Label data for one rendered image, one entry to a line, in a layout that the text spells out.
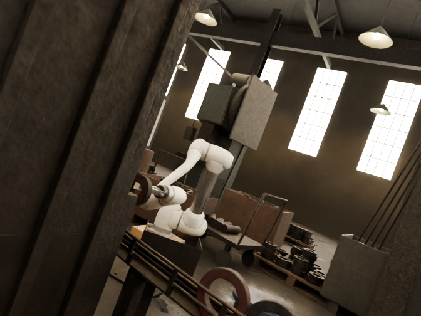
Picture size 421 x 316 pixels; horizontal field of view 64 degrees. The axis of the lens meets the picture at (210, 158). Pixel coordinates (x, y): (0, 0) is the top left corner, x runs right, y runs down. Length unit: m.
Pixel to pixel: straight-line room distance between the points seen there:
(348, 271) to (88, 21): 3.64
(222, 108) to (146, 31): 5.70
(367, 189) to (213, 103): 7.67
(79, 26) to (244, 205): 4.65
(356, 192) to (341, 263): 9.09
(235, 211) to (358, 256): 2.12
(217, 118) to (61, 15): 5.96
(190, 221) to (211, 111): 4.54
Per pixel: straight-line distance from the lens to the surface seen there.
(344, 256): 4.09
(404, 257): 3.80
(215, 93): 7.02
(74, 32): 0.97
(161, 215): 2.65
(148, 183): 1.67
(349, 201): 13.08
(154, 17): 1.16
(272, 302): 1.12
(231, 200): 5.46
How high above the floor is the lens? 1.10
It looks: level
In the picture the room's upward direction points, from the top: 21 degrees clockwise
